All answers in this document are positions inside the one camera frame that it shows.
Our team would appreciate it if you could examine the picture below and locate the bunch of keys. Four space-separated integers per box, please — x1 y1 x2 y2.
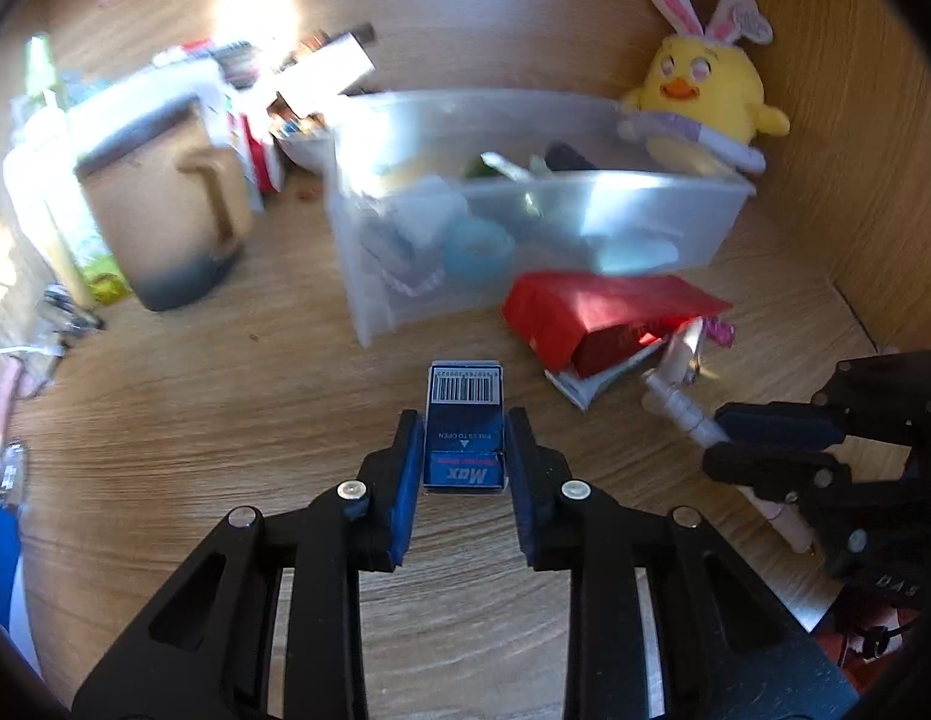
39 283 104 340

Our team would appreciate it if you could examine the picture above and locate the yellow chick plush toy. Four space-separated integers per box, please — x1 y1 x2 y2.
615 0 792 177

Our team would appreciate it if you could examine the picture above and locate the green bottle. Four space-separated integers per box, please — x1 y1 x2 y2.
24 34 59 104

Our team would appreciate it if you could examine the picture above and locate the red box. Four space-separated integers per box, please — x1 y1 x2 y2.
231 111 284 197

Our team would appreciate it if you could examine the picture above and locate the beige ceramic mug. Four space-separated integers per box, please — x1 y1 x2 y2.
75 94 256 312

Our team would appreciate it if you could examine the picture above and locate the white plastic roll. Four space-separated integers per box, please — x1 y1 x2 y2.
388 175 471 242

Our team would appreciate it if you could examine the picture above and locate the bowl of small items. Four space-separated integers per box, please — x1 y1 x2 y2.
272 126 336 175

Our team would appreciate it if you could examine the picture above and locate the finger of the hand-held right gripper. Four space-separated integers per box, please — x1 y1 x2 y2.
714 351 931 447
701 444 924 578

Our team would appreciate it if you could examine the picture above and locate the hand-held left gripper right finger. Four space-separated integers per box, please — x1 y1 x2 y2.
504 406 860 720

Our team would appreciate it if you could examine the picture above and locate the green and yellow packet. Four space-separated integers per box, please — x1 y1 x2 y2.
77 253 130 306

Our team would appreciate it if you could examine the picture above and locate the red packet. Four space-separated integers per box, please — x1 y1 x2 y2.
502 270 735 376

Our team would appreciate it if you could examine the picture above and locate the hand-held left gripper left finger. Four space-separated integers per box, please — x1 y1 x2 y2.
71 409 429 720

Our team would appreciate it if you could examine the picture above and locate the white slim tube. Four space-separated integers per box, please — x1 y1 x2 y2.
641 330 815 554

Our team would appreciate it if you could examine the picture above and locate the blue tape roll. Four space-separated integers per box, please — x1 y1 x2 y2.
442 221 516 284

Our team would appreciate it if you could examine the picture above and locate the white lotion bottle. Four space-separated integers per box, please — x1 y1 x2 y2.
4 101 87 293

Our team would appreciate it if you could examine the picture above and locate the white cardboard box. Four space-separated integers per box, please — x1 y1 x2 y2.
276 36 378 104

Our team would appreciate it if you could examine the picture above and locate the pink pen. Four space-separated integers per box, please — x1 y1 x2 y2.
0 355 47 455

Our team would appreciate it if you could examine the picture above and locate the clear plastic bin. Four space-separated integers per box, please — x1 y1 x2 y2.
326 88 758 346

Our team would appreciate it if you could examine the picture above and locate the stack of books and papers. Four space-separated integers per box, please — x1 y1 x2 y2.
151 36 288 92

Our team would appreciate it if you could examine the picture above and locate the dark blue small box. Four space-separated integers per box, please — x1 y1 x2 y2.
421 360 507 496

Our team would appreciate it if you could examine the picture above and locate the blue cloth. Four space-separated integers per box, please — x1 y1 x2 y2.
0 501 25 620

